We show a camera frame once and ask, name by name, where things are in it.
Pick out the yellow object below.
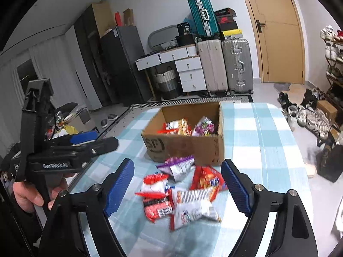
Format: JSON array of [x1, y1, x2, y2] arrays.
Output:
[[60, 125, 79, 136]]

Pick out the small cardboard box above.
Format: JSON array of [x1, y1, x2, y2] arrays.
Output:
[[316, 100, 338, 118]]

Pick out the red silver snack packet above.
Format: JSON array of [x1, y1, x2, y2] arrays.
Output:
[[170, 188, 222, 231]]

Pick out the white drawer dresser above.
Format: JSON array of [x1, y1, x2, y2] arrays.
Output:
[[134, 45, 208, 95]]

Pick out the tall cardboard box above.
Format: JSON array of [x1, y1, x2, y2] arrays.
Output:
[[91, 3, 114, 39]]

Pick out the purple silver snack bag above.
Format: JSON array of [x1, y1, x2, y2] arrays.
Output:
[[156, 155, 196, 182]]

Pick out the dark grey refrigerator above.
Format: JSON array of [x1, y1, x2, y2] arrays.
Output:
[[100, 26, 152, 108]]

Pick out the woven laundry basket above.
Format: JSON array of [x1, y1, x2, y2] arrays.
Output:
[[153, 68, 180, 100]]

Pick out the black bin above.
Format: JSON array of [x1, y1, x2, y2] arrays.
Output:
[[175, 34, 196, 47]]

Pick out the shoe rack with shoes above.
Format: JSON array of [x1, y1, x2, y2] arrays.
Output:
[[320, 25, 343, 86]]

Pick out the brown cardboard box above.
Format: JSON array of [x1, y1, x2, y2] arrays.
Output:
[[141, 102, 225, 166]]

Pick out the silver suitcase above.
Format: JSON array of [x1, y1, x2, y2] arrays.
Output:
[[221, 38, 254, 95]]

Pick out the white orange noodle snack bag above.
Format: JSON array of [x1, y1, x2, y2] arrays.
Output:
[[158, 118, 192, 136]]

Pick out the wooden door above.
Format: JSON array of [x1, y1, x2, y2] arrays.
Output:
[[237, 0, 306, 84]]

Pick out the teal suitcase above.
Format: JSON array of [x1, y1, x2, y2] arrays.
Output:
[[187, 0, 221, 39]]

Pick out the purple candy bag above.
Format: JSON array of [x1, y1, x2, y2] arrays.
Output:
[[192, 116, 216, 137]]

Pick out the beige suitcase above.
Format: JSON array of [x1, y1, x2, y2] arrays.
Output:
[[196, 39, 228, 96]]

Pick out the pair of grey slippers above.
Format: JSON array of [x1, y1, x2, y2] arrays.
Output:
[[101, 114, 119, 129]]

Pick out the wooden shoe rack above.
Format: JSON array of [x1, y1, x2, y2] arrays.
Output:
[[320, 32, 343, 108]]

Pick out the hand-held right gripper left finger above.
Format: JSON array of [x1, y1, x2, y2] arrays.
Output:
[[40, 158, 135, 257]]

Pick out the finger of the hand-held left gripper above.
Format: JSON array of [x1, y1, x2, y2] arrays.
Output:
[[54, 132, 99, 148], [78, 136, 119, 156]]

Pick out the pile of sneakers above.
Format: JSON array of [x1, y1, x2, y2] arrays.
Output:
[[278, 87, 338, 140]]

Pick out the grey oval mirror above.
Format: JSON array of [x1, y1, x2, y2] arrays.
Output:
[[147, 25, 179, 50]]

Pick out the yellow black shoebox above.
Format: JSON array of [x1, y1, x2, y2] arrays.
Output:
[[221, 29, 243, 41]]

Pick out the black package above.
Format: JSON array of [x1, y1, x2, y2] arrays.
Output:
[[176, 23, 194, 36]]

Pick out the dark wardrobe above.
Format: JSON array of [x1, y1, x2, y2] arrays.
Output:
[[73, 13, 113, 111]]

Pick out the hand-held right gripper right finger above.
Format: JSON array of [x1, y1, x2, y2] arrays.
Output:
[[221, 158, 319, 257]]

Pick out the red snack bag blue label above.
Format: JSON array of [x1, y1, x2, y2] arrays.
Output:
[[190, 165, 228, 202]]

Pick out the person's left hand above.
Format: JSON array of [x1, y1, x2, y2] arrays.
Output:
[[11, 178, 71, 211]]

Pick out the red black snack bag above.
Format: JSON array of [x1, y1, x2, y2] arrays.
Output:
[[135, 191, 174, 223]]

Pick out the brown paper bag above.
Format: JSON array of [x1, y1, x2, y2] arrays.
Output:
[[122, 8, 135, 27]]

